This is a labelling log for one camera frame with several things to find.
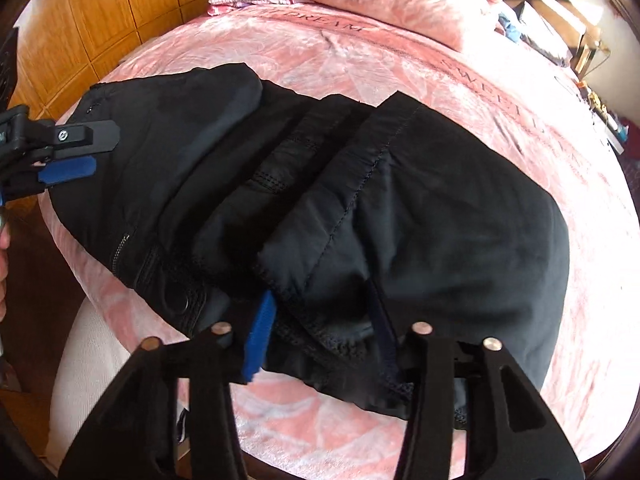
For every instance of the black pants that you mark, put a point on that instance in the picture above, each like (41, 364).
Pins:
(224, 186)

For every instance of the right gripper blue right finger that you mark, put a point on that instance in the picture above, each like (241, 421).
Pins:
(383, 329)

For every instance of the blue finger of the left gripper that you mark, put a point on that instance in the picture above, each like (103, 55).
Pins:
(66, 170)

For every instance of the person's left hand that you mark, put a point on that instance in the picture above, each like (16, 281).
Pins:
(5, 241)

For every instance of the cluttered bedside items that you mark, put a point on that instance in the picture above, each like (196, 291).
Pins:
(590, 55)

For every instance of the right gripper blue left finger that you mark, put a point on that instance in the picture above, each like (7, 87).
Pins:
(258, 337)

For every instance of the person's white trousers leg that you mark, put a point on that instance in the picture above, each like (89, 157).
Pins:
(91, 358)

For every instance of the blue clothing on bed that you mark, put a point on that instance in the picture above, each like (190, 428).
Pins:
(511, 25)

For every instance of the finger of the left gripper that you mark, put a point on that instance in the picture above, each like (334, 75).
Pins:
(83, 139)

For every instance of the wooden wardrobe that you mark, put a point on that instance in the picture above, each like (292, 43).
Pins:
(66, 46)

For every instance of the pink floral bedspread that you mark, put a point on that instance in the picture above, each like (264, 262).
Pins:
(515, 103)

